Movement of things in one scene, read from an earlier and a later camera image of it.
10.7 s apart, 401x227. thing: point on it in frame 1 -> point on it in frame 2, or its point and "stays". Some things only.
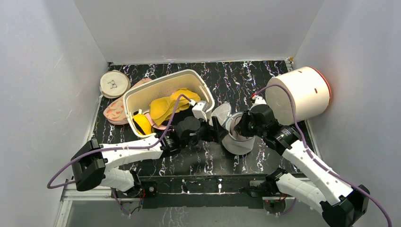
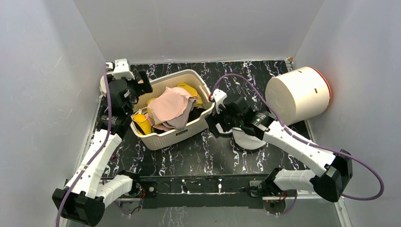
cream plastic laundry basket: [138, 96] stays
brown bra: [235, 134] -> [173, 107]
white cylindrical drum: [312, 91] stays
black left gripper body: [204, 133] -> [135, 89]
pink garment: [162, 127] stays
